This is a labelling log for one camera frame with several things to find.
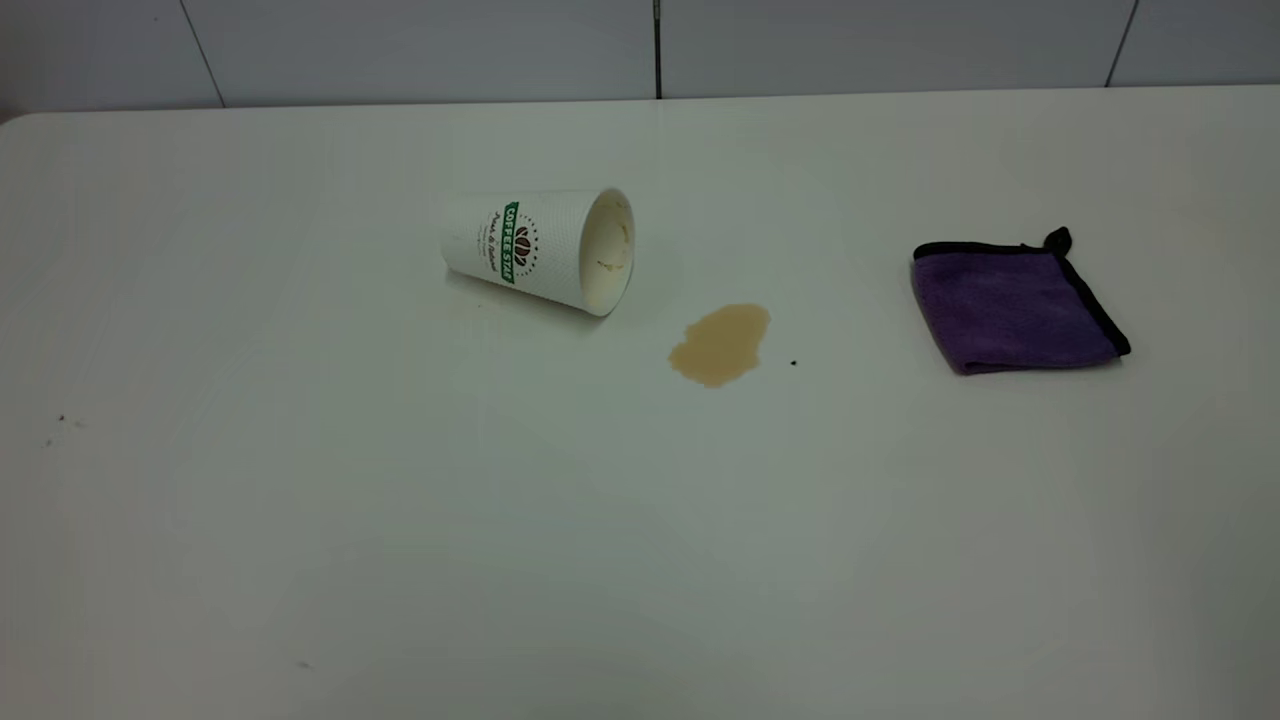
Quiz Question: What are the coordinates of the purple cloth with black trim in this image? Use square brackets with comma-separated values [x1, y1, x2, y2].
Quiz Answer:
[911, 227, 1132, 377]

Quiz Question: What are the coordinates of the white paper coffee cup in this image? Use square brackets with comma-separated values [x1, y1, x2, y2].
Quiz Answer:
[439, 187, 637, 318]

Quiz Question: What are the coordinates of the brown coffee spill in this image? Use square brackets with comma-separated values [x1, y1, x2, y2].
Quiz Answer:
[668, 303, 772, 389]

